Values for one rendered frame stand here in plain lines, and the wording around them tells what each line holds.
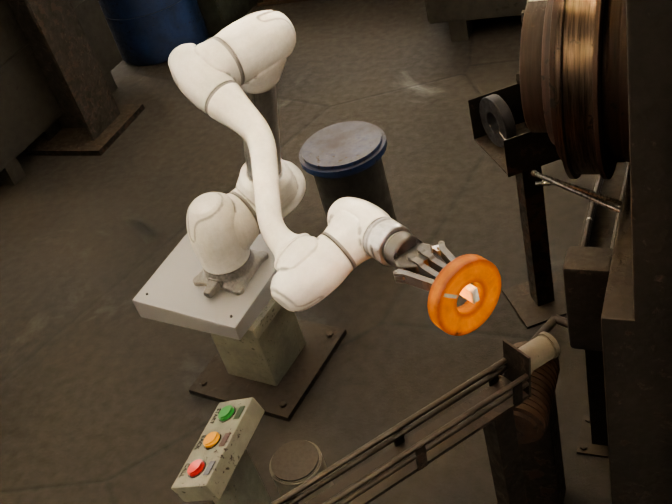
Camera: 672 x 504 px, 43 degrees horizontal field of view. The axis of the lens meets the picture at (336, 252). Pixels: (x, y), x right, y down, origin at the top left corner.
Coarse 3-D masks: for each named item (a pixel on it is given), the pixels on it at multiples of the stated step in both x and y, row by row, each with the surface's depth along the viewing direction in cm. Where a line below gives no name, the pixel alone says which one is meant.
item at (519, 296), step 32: (480, 96) 249; (512, 96) 252; (480, 128) 255; (512, 160) 232; (544, 160) 235; (544, 224) 259; (544, 256) 266; (512, 288) 287; (544, 288) 274; (544, 320) 272
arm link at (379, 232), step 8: (376, 224) 173; (384, 224) 172; (392, 224) 172; (400, 224) 173; (368, 232) 173; (376, 232) 172; (384, 232) 170; (392, 232) 171; (408, 232) 173; (368, 240) 173; (376, 240) 171; (384, 240) 170; (368, 248) 173; (376, 248) 171; (376, 256) 173; (384, 264) 173
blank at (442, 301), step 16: (464, 256) 155; (480, 256) 157; (448, 272) 153; (464, 272) 153; (480, 272) 155; (496, 272) 158; (432, 288) 154; (448, 288) 152; (480, 288) 158; (496, 288) 160; (432, 304) 154; (448, 304) 154; (464, 304) 161; (480, 304) 159; (432, 320) 157; (448, 320) 156; (464, 320) 158; (480, 320) 161
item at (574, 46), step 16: (560, 0) 151; (576, 0) 151; (592, 0) 150; (560, 16) 151; (576, 16) 151; (592, 16) 150; (560, 32) 151; (576, 32) 150; (592, 32) 149; (560, 48) 151; (576, 48) 150; (592, 48) 149; (560, 64) 151; (576, 64) 151; (592, 64) 150; (560, 80) 152; (576, 80) 152; (560, 96) 153; (576, 96) 153; (560, 112) 154; (576, 112) 154; (592, 112) 153; (560, 128) 156; (576, 128) 156; (592, 128) 155; (560, 144) 159; (576, 144) 159; (592, 144) 158; (576, 160) 164; (592, 160) 162; (576, 176) 174
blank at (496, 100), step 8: (488, 96) 243; (496, 96) 241; (480, 104) 248; (488, 104) 243; (496, 104) 239; (504, 104) 239; (480, 112) 250; (488, 112) 245; (496, 112) 240; (504, 112) 238; (488, 120) 248; (496, 120) 249; (504, 120) 238; (512, 120) 238; (488, 128) 250; (496, 128) 248; (504, 128) 239; (512, 128) 239; (488, 136) 252; (496, 136) 247; (504, 136) 241; (512, 136) 241; (496, 144) 249
